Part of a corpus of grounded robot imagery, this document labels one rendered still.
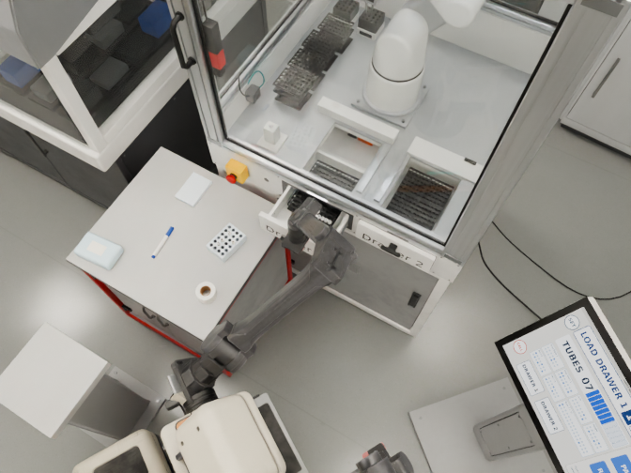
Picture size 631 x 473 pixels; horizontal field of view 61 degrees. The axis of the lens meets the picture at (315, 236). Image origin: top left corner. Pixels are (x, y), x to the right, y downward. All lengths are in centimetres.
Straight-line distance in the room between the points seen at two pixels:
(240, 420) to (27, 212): 230
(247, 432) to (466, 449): 154
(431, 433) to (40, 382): 161
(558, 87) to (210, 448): 99
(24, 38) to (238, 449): 124
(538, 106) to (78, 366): 159
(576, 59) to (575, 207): 223
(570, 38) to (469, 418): 191
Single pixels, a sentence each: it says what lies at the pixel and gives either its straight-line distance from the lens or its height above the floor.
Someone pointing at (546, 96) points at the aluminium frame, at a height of 175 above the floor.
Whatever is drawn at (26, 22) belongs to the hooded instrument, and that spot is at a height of 151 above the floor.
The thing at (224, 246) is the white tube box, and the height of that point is 80.
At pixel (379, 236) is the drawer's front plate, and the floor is 91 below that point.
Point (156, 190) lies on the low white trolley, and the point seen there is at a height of 76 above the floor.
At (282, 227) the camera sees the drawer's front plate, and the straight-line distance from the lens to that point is 186.
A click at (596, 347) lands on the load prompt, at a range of 164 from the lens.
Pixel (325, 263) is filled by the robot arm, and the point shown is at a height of 150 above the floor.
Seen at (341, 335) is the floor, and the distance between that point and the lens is 268.
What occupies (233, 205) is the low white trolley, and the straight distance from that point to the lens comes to 210.
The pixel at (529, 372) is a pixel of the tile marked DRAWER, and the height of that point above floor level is 101.
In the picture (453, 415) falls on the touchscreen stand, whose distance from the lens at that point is 264.
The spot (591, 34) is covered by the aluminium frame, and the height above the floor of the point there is 191.
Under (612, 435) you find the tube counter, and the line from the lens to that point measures 167.
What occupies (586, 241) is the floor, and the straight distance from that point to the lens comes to 321.
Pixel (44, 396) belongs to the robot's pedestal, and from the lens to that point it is 203.
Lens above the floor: 257
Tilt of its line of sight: 64 degrees down
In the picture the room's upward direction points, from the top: 1 degrees clockwise
